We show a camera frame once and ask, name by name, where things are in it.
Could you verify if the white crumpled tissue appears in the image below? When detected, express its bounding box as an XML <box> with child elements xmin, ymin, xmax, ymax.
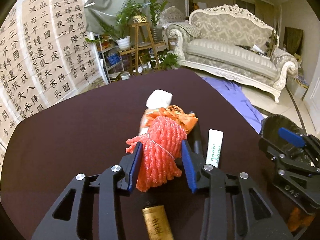
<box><xmin>146</xmin><ymin>89</ymin><xmax>173</xmax><ymax>109</ymax></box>

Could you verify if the tall green plant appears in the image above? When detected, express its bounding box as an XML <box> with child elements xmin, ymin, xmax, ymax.
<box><xmin>144</xmin><ymin>0</ymin><xmax>168</xmax><ymax>42</ymax></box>

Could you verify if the potted plant white pot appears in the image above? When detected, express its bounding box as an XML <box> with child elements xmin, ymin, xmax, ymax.
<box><xmin>85</xmin><ymin>17</ymin><xmax>132</xmax><ymax>50</ymax></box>

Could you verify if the red foam net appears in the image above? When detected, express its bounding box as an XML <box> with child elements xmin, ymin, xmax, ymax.
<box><xmin>126</xmin><ymin>117</ymin><xmax>188</xmax><ymax>193</ymax></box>

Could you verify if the brown toy rifle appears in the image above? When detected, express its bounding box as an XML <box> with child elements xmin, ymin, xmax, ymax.
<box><xmin>266</xmin><ymin>24</ymin><xmax>280</xmax><ymax>58</ymax></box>

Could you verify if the ornate white sofa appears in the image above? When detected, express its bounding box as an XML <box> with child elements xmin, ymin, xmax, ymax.
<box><xmin>166</xmin><ymin>4</ymin><xmax>299</xmax><ymax>103</ymax></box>

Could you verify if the stack of papers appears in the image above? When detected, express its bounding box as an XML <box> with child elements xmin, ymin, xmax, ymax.
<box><xmin>251</xmin><ymin>44</ymin><xmax>268</xmax><ymax>56</ymax></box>

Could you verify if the calligraphy wall scroll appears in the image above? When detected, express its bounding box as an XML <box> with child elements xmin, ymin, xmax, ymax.
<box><xmin>0</xmin><ymin>0</ymin><xmax>100</xmax><ymax>155</ymax></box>

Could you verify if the white panel door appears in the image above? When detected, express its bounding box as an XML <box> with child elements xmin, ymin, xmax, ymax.
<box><xmin>303</xmin><ymin>60</ymin><xmax>320</xmax><ymax>130</ymax></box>

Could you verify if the gold label bottle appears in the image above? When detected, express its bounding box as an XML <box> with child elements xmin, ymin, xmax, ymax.
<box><xmin>142</xmin><ymin>200</ymin><xmax>175</xmax><ymax>240</ymax></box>

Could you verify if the wooden plant stand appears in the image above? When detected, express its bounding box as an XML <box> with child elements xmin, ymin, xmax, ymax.
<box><xmin>117</xmin><ymin>22</ymin><xmax>168</xmax><ymax>76</ymax></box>

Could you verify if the small green floor plant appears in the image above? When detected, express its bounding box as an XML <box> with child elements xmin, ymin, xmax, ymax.
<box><xmin>159</xmin><ymin>52</ymin><xmax>180</xmax><ymax>70</ymax></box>

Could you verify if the purple floor cloth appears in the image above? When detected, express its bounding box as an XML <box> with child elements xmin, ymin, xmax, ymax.
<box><xmin>201</xmin><ymin>76</ymin><xmax>265</xmax><ymax>134</ymax></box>

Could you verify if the black marker pen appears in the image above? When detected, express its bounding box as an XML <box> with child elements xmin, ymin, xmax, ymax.
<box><xmin>189</xmin><ymin>111</ymin><xmax>204</xmax><ymax>155</ymax></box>

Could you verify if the leafy green plant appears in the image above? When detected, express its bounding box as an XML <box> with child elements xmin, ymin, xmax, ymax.
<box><xmin>116</xmin><ymin>0</ymin><xmax>147</xmax><ymax>25</ymax></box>

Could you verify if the round bin with black bag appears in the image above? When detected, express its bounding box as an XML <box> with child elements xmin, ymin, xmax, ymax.
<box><xmin>260</xmin><ymin>114</ymin><xmax>308</xmax><ymax>160</ymax></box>

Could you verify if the ornate white armchair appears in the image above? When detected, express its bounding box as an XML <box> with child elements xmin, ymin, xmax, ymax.
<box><xmin>160</xmin><ymin>6</ymin><xmax>187</xmax><ymax>24</ymax></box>

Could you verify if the crumpled orange plastic bag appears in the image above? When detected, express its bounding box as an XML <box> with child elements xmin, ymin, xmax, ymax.
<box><xmin>287</xmin><ymin>206</ymin><xmax>308</xmax><ymax>233</ymax></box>

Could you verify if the white squeeze tube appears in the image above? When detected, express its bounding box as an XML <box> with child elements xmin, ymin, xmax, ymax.
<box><xmin>205</xmin><ymin>129</ymin><xmax>224</xmax><ymax>168</ymax></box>

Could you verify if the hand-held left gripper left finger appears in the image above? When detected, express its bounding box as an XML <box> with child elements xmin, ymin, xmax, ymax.
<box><xmin>31</xmin><ymin>142</ymin><xmax>143</xmax><ymax>240</ymax></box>

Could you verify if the orange patterned plastic bag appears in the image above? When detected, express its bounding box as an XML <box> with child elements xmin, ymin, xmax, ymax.
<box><xmin>140</xmin><ymin>105</ymin><xmax>199</xmax><ymax>136</ymax></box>

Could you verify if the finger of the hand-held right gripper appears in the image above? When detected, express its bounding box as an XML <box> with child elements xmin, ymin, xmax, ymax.
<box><xmin>258</xmin><ymin>137</ymin><xmax>320</xmax><ymax>178</ymax></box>
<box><xmin>278</xmin><ymin>127</ymin><xmax>320</xmax><ymax>153</ymax></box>

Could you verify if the clear plastic storage box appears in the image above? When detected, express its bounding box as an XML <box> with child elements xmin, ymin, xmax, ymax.
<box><xmin>287</xmin><ymin>76</ymin><xmax>309</xmax><ymax>98</ymax></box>

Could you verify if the metal shelf rack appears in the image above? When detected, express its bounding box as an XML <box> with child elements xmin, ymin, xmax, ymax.
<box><xmin>96</xmin><ymin>36</ymin><xmax>125</xmax><ymax>83</ymax></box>

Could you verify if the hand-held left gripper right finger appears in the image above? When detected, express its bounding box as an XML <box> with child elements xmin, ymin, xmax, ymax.
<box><xmin>181</xmin><ymin>140</ymin><xmax>294</xmax><ymax>240</ymax></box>

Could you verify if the dark brown leaning panel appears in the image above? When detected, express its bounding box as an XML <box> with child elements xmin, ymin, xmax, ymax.
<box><xmin>285</xmin><ymin>27</ymin><xmax>304</xmax><ymax>55</ymax></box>

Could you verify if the grey curtain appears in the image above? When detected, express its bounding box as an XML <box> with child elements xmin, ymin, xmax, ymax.
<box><xmin>84</xmin><ymin>0</ymin><xmax>150</xmax><ymax>34</ymax></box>

